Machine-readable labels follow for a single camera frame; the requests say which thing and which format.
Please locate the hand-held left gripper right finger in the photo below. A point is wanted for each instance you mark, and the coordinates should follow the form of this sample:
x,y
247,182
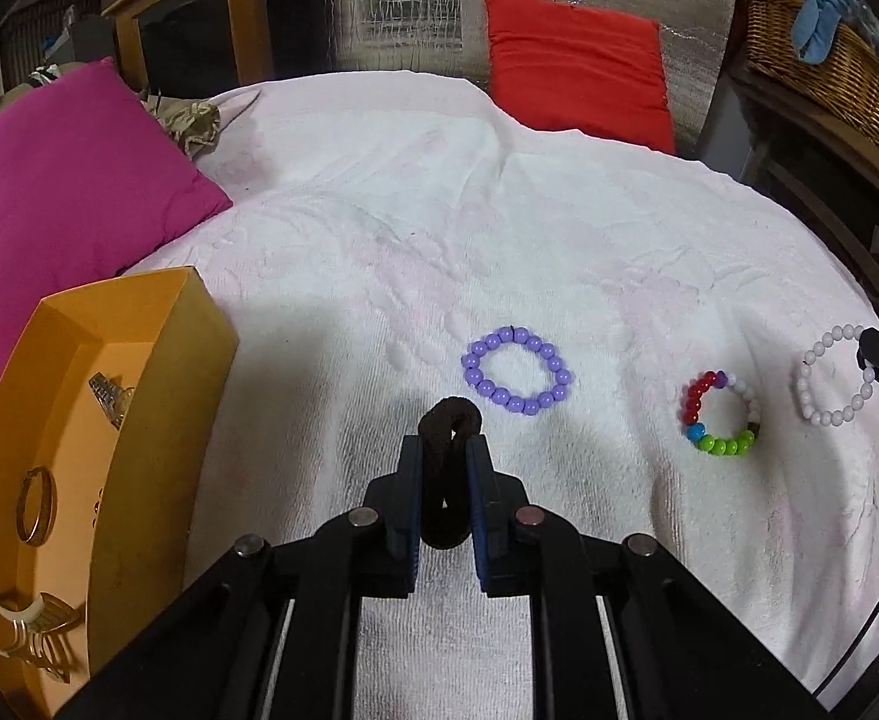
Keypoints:
x,y
480,510

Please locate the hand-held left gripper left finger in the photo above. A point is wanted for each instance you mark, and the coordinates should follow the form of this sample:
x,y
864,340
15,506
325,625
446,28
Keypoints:
x,y
409,510

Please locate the orange cardboard box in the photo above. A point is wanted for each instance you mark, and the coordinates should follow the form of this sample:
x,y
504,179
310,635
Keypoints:
x,y
147,405

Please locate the metal bangle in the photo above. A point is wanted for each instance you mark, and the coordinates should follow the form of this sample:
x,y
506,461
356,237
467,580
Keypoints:
x,y
51,499

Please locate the beige hair claw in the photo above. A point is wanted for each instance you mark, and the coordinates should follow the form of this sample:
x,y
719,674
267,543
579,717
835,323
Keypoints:
x,y
30,615

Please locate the wooden shelf unit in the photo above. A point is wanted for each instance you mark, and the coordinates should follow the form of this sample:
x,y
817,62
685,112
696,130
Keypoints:
x,y
814,165

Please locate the wicker basket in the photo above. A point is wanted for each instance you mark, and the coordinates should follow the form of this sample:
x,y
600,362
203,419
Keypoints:
x,y
852,75

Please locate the camouflage cloth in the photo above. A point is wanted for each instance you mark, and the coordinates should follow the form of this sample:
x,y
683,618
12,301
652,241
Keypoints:
x,y
192,127

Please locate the red pillow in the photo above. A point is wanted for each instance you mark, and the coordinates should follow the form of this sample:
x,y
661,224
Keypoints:
x,y
574,60

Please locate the pink pillow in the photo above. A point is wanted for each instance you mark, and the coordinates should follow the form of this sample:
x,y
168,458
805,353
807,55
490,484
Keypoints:
x,y
64,187

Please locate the silver foil insulation mat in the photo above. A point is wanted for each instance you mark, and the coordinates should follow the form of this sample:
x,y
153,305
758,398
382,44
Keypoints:
x,y
409,7

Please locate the wooden glass-door cabinet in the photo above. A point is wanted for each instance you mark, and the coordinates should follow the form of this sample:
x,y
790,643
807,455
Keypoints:
x,y
192,22

